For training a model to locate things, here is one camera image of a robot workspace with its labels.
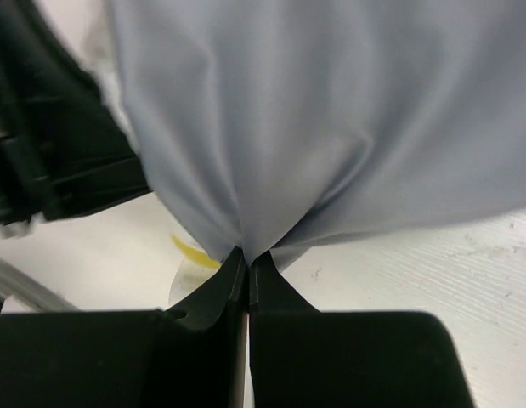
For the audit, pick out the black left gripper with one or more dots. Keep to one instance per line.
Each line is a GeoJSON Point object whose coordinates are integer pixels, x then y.
{"type": "Point", "coordinates": [62, 155]}

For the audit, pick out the grey pillowcase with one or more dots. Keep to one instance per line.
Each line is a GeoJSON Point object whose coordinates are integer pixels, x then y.
{"type": "Point", "coordinates": [284, 125]}

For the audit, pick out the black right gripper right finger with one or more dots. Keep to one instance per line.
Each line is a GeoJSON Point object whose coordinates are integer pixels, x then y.
{"type": "Point", "coordinates": [302, 357]}

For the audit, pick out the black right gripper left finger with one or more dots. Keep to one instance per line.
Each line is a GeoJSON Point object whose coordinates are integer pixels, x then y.
{"type": "Point", "coordinates": [191, 355]}

